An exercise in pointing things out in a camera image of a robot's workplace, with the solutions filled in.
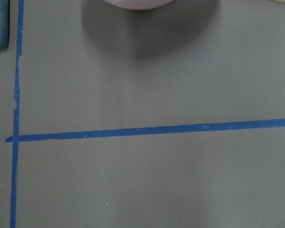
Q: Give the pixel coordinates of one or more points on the pink bowl with ice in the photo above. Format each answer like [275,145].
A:
[138,4]

